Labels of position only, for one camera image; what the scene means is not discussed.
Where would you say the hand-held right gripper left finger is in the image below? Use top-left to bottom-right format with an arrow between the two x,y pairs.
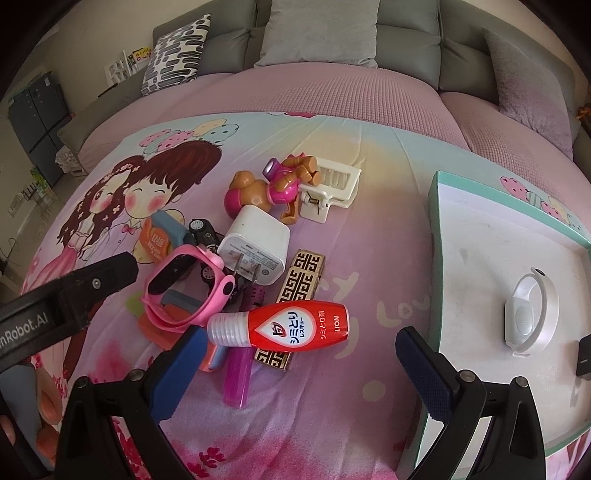
54,325 -> 211,480

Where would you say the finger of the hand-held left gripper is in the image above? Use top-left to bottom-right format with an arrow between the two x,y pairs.
59,251 -> 139,320

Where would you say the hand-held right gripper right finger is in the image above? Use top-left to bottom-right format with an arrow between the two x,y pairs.
394,326 -> 559,480

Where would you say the orange plastic piece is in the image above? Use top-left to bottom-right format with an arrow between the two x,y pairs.
139,295 -> 195,352

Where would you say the pink smart watch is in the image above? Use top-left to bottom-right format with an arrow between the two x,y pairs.
141,244 -> 237,332

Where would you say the black toy car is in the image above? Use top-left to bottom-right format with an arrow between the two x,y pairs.
185,216 -> 241,291

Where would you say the teal storage box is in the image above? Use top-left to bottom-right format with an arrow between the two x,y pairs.
418,171 -> 591,457

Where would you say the red bottle with clear cap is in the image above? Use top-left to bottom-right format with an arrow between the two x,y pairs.
206,299 -> 349,348

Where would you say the white charger plug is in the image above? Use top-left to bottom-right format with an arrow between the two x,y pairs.
217,204 -> 291,287

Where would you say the person's left hand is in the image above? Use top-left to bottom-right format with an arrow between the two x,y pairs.
0,368 -> 63,462

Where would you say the translucent pink lighter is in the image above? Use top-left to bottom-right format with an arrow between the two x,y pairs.
223,346 -> 254,409

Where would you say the orange packet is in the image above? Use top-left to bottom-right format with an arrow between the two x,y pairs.
133,209 -> 195,267

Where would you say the purple plastic item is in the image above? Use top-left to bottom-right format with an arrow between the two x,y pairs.
238,281 -> 266,310

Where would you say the white wristband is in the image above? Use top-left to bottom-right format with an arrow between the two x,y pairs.
503,267 -> 560,356

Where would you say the green object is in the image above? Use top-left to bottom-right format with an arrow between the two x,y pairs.
28,168 -> 49,197

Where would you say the white patterned cloth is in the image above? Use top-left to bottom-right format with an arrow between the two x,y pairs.
55,148 -> 88,178

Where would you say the gold patterned box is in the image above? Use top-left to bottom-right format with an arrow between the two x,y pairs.
253,249 -> 326,371

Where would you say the printed cartoon blanket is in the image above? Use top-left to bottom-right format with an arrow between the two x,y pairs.
18,108 -> 591,480

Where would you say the black rectangular object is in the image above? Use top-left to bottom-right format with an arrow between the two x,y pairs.
576,335 -> 591,377

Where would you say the dark cabinet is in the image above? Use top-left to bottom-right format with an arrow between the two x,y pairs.
7,74 -> 72,185

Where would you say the pink brown toy dog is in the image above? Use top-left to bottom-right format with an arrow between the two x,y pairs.
225,154 -> 319,227

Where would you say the white hair claw clip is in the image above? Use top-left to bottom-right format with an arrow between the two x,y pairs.
298,157 -> 362,224

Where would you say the rack of books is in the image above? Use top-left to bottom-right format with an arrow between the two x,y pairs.
105,45 -> 155,86

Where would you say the black white patterned pillow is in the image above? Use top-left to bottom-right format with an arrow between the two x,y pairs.
141,14 -> 212,97

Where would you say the pink waffle bedspread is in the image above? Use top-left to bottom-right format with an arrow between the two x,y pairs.
78,65 -> 575,171

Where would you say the light purple pillow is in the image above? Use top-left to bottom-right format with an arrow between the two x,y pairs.
480,28 -> 580,160

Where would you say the grey pillow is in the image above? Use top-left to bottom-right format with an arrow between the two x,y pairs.
254,0 -> 382,69

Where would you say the grey sofa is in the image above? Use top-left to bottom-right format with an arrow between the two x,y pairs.
58,0 -> 591,153

